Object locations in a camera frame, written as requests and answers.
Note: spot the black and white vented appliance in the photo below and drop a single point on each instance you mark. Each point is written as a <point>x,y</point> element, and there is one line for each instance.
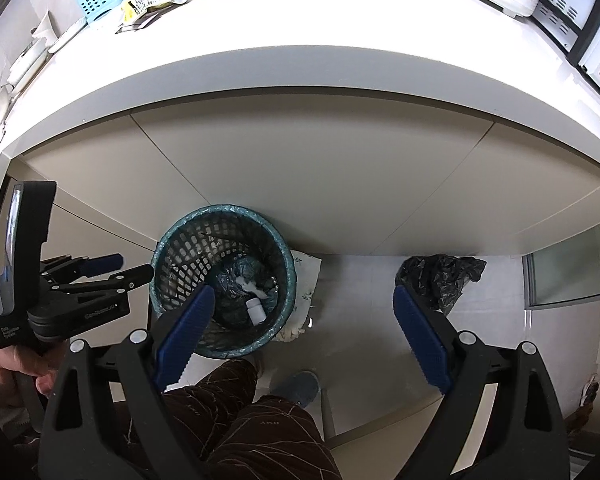
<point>565,15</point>

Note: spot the white floral plastic bag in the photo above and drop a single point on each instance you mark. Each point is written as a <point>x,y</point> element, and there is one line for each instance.
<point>306,280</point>

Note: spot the black mesh bin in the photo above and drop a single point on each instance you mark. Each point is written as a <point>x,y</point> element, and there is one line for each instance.
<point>180,240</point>

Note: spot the white printed packet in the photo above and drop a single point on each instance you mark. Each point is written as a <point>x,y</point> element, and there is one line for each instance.
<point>135,24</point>

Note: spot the beige cabinet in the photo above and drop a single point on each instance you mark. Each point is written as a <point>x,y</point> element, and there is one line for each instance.
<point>305,180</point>

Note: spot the person's brown patterned pants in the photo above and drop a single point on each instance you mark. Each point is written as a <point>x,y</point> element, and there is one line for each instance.
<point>240,425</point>

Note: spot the glass panel door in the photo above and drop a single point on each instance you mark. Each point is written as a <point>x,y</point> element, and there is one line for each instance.
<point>570,275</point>

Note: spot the yellow snack wrapper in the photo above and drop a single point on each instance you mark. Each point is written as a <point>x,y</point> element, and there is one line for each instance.
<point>160,0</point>

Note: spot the crumpled white tissue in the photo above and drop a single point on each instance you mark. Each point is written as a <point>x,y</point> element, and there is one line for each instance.
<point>252,287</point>

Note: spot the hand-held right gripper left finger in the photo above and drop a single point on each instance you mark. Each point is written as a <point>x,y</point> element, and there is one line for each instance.
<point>185,330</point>

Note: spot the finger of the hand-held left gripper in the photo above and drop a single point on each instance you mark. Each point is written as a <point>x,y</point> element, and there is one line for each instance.
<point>105,261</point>
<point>130,276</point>

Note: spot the person's left hand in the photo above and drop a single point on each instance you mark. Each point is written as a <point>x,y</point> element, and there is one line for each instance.
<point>10,360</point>

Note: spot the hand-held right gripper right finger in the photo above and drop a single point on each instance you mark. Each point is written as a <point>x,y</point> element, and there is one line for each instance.
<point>422,340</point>

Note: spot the small white plastic bottle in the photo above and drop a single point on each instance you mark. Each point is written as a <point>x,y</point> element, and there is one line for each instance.
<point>256,310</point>

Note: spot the black plastic bag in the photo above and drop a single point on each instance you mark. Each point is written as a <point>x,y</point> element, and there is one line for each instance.
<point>440,275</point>

